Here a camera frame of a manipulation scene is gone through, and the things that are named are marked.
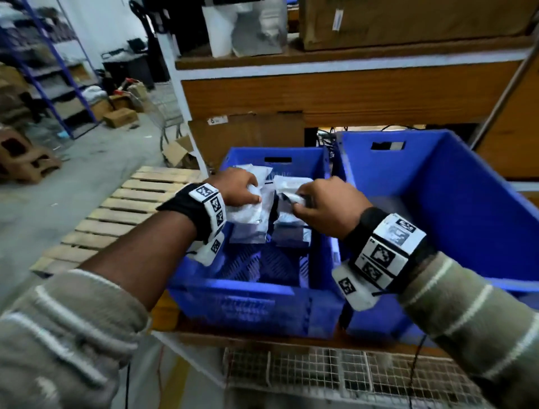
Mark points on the person's left hand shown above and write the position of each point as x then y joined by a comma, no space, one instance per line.
236,187

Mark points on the person's right hand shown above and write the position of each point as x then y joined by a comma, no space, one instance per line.
332,208

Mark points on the white packet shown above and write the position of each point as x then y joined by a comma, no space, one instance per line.
288,185
252,223

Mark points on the white packets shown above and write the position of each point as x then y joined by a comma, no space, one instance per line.
290,236

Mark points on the perforated blue plastic crate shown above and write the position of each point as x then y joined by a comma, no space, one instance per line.
252,307

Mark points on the person's right forearm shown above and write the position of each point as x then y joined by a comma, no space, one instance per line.
476,328

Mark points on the person's left forearm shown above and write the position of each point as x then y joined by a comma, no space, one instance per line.
105,295

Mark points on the left wrist marker band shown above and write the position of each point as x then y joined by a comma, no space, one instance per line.
198,206

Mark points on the wrist marker band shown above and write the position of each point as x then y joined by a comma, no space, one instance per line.
198,206
387,253

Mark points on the flat cardboard sheet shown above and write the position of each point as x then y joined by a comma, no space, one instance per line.
248,139

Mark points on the open cardboard box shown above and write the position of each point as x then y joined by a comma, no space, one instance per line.
179,151

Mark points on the right wrist marker band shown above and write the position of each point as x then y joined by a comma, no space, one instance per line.
387,253

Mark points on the metal shopping cart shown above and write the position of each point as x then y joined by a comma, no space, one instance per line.
164,105

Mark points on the wooden pallet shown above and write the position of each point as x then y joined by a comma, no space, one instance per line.
113,219

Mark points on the small closed cardboard box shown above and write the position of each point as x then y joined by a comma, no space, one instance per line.
121,117

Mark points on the white open box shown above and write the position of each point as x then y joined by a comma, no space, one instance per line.
219,29

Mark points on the black desk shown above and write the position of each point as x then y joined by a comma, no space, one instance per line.
126,69

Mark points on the black metal stand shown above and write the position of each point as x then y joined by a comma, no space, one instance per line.
156,42

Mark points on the black laptop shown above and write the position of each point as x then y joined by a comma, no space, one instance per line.
135,45

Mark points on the large brown cardboard box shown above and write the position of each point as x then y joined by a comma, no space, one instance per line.
421,21

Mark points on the brown wooden step stool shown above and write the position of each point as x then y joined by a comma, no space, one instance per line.
25,158

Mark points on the blue metal storage rack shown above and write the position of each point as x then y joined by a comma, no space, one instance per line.
54,67

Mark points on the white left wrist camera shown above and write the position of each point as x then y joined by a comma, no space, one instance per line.
208,248

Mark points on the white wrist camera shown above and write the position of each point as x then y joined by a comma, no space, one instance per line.
208,248
351,288

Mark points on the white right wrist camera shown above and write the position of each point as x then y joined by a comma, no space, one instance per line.
351,288

